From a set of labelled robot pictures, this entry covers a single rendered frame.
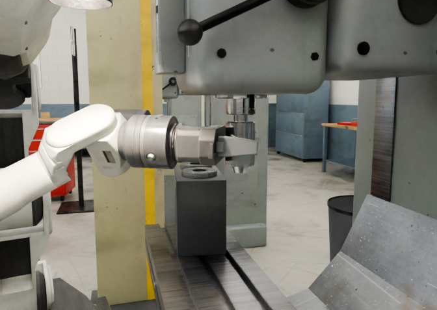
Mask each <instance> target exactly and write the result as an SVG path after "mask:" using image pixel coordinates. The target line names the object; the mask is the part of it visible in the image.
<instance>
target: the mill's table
mask: <svg viewBox="0 0 437 310"><path fill-rule="evenodd" d="M145 250H146V256H147V260H148V266H149V269H150V275H151V279H152V285H153V291H154V294H155V300H156V304H157V310H297V309H296V308H295V307H294V306H293V305H292V303H291V302H290V301H289V300H288V299H287V298H286V297H285V296H284V294H283V293H282V292H281V291H280V289H279V288H278V287H277V286H276V285H275V284H274V283H273V282H272V281H271V279H270V278H269V277H268V276H267V275H266V273H264V271H262V269H261V268H260V267H259V266H258V264H257V263H256V262H255V261H254V260H253V258H251V256H250V255H249V254H248V253H247V252H246V251H245V249H244V248H243V247H242V246H241V245H240V244H239V243H238V242H237V240H236V239H235V238H234V237H233V236H232V234H231V233H230V232H229V231H228V230H227V229H226V254H217V255H195V256H183V257H178V255H177V246H176V228H175V222H172V223H165V227H164V228H161V227H160V225H159V224H150V225H145Z"/></svg>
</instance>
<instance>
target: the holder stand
mask: <svg viewBox="0 0 437 310"><path fill-rule="evenodd" d="M174 192H175V228H176V246H177V255H178V257H183V256H195V255H217V254H226V179H225V178H224V176H223V175H222V174H221V172H220V171H219V169H218V168H217V167H216V166H210V165H201V164H200V163H198V162H182V163H181V164H180V165H176V166H175V168H174Z"/></svg>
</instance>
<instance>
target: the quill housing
mask: <svg viewBox="0 0 437 310"><path fill-rule="evenodd" d="M243 1H246V0H185V19H195V20H196V21H198V22H200V21H202V20H205V19H207V18H209V17H211V16H214V15H215V14H218V13H219V12H222V11H224V10H226V9H228V8H231V7H233V6H235V5H237V4H239V3H242V2H243ZM327 15H328V0H326V1H325V2H323V3H321V4H319V5H317V6H314V7H312V8H298V7H296V6H294V5H292V4H291V3H290V2H289V1H288V0H271V1H268V2H266V3H264V4H262V5H260V6H257V7H256V8H253V9H252V10H249V11H247V12H245V13H243V14H241V15H239V16H236V17H234V18H232V19H230V20H228V21H225V22H224V23H221V24H220V25H217V26H215V27H213V28H211V29H209V30H207V31H204V32H203V36H202V39H201V40H200V41H199V42H198V43H197V44H196V45H185V73H182V74H181V75H176V82H177V85H178V87H179V89H180V90H181V91H182V92H184V93H186V94H188V95H193V96H213V95H223V94H261V95H268V96H274V95H299V94H310V93H312V92H314V91H316V90H318V89H319V88H320V87H321V85H322V83H323V81H324V77H325V70H326V34H327Z"/></svg>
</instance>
